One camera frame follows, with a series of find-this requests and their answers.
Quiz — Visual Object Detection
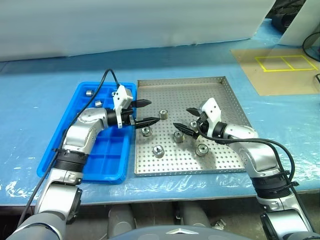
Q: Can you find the blue plastic table cover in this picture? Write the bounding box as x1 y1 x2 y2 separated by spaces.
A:
0 17 320 207

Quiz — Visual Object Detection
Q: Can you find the dark grey dome with emblem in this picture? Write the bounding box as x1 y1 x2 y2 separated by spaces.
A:
107 219 241 240

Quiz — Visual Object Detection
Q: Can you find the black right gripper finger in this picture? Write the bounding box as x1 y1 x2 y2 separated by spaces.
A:
172 122 199 140
185 107 203 118

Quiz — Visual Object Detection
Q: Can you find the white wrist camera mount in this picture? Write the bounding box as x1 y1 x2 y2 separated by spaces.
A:
199 97 223 137
111 85 134 130

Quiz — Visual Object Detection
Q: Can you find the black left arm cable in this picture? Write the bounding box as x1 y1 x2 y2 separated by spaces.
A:
16 68 120 226

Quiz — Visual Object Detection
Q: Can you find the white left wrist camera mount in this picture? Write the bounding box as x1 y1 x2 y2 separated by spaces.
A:
111 85 134 130

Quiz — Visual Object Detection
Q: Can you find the grey rounded cylinder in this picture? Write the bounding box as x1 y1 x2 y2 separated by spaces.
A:
178 201 211 228
108 203 136 238

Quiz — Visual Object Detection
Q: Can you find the large white foam board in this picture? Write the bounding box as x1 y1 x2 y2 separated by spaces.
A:
0 0 276 63

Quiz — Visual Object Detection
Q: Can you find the blue compartment tray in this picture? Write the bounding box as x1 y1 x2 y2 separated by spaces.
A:
36 81 138 185

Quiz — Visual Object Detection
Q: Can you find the perforated metal tray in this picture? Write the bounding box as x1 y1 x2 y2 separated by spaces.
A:
133 76 253 177

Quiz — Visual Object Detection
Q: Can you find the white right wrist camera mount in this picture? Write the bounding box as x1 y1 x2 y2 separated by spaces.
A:
199 97 223 137

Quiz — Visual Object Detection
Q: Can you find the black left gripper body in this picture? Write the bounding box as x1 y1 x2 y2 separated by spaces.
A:
121 107 137 127

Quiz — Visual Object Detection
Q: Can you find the small white board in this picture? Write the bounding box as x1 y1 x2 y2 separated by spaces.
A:
278 0 320 47

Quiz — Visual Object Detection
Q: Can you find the black bag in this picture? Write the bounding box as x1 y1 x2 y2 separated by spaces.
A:
271 0 308 33

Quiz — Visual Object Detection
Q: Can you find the thin black cable loop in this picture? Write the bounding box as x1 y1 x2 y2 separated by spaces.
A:
301 31 320 61

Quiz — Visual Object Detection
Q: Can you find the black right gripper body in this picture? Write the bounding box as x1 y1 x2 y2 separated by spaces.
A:
194 112 214 141

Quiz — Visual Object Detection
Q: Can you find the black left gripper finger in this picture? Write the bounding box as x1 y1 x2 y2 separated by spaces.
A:
131 99 153 109
134 116 161 129

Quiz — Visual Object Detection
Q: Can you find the brown cardboard sheet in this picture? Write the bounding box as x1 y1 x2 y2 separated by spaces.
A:
229 47 320 96

